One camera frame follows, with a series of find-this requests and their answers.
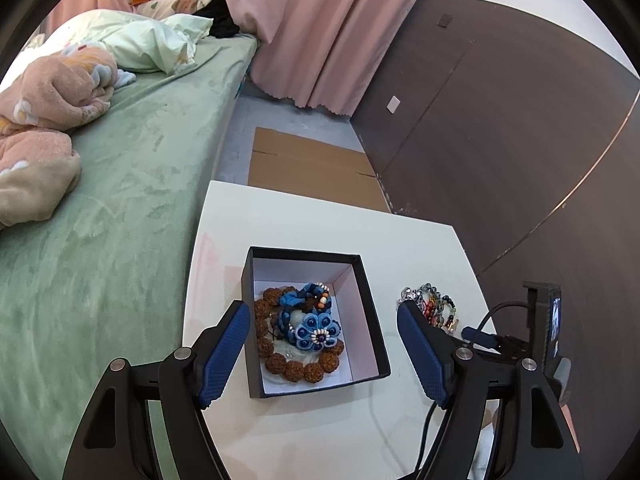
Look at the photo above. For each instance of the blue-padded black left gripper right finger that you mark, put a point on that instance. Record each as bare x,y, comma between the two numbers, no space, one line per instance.
531,441

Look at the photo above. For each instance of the pale green pillow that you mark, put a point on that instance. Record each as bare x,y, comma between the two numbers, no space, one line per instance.
138,44

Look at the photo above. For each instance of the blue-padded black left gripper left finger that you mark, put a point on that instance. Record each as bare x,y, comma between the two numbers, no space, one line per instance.
114,438

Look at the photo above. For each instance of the finger of the blue tip right gripper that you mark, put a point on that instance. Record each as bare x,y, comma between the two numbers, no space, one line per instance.
475,336

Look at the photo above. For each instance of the black jewelry box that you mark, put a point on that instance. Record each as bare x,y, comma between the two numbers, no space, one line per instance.
315,326

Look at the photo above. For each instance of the black garment on bed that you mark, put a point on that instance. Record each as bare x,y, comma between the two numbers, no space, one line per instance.
222,26

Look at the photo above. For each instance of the white wall socket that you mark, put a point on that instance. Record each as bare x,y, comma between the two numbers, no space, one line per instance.
393,104

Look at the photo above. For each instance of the person's right hand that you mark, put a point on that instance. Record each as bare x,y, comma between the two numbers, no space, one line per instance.
490,423

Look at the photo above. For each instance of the brown cardboard sheet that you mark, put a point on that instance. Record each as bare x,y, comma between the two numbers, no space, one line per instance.
295,165

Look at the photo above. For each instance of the pink fleece blanket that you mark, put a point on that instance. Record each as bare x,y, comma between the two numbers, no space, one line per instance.
55,94

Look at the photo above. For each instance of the pink curtain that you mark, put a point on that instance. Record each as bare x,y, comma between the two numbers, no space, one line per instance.
313,52

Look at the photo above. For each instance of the green bed mattress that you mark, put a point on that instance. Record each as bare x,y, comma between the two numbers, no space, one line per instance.
105,276

